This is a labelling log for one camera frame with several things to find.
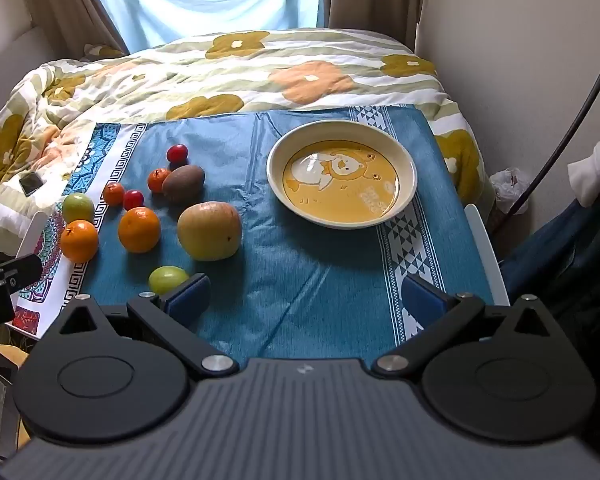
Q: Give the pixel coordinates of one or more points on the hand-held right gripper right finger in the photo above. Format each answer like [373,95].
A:
[422,301]

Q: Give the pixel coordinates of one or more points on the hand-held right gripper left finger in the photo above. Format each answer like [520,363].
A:
[187,294]

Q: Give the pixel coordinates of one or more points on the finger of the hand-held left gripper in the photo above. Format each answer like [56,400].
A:
[17,269]

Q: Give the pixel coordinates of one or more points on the green apple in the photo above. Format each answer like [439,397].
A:
[167,280]
[78,207]

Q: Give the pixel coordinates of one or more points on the large yellow apple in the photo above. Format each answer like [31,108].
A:
[209,231]

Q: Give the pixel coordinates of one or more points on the orange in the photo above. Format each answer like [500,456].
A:
[139,230]
[80,242]

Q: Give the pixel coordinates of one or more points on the red cherry tomato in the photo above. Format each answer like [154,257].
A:
[133,200]
[177,153]

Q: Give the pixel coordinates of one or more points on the yellow cartoon print bowl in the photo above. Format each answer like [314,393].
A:
[341,180]

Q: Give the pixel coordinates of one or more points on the black smartphone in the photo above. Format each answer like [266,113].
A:
[30,183]

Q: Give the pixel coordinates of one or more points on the brown kiwi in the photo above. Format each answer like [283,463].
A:
[185,184]

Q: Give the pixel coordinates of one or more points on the small mandarin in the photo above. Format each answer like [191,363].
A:
[113,194]
[156,181]

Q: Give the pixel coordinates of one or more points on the blue patterned tablecloth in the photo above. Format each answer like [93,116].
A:
[305,270]

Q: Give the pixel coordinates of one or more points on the person's blue jeans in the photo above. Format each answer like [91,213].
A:
[534,250]

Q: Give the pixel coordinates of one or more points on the white plastic bag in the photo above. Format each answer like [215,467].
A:
[509,190]

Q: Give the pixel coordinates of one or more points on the grey bed headboard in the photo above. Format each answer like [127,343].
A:
[15,55]

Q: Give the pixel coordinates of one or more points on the floral striped duvet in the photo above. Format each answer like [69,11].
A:
[220,75]

